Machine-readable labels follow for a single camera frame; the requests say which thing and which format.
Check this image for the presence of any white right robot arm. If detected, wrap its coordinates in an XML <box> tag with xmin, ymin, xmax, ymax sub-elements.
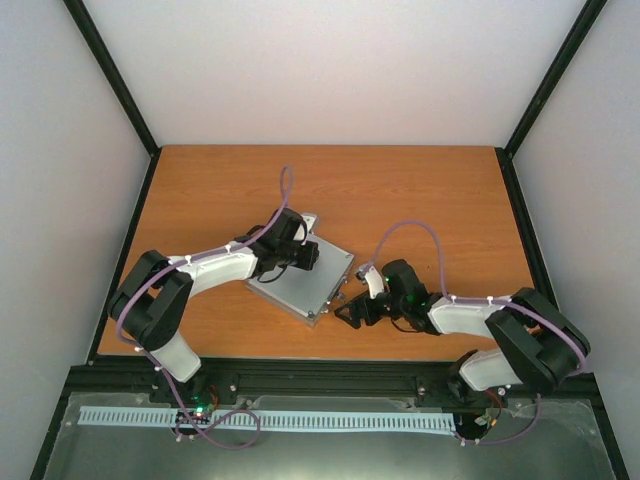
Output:
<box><xmin>334</xmin><ymin>259</ymin><xmax>591</xmax><ymax>403</ymax></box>

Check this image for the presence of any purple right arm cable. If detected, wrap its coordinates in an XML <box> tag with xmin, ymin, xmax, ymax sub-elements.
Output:
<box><xmin>370</xmin><ymin>221</ymin><xmax>591</xmax><ymax>446</ymax></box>

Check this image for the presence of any white cable duct strip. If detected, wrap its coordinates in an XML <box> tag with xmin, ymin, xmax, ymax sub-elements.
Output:
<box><xmin>78</xmin><ymin>406</ymin><xmax>456</xmax><ymax>435</ymax></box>

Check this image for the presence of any black aluminium frame rail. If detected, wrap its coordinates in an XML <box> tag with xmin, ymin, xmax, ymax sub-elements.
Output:
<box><xmin>92</xmin><ymin>355</ymin><xmax>602</xmax><ymax>406</ymax></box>

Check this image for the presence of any aluminium poker case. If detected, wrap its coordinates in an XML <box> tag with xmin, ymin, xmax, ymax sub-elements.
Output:
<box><xmin>245</xmin><ymin>212</ymin><xmax>354</xmax><ymax>328</ymax></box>

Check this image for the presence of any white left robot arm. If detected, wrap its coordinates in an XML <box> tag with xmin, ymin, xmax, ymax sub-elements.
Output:
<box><xmin>107</xmin><ymin>208</ymin><xmax>319</xmax><ymax>403</ymax></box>

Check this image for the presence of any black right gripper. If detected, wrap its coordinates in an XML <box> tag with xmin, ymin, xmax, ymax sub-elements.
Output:
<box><xmin>335</xmin><ymin>291</ymin><xmax>408</xmax><ymax>329</ymax></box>

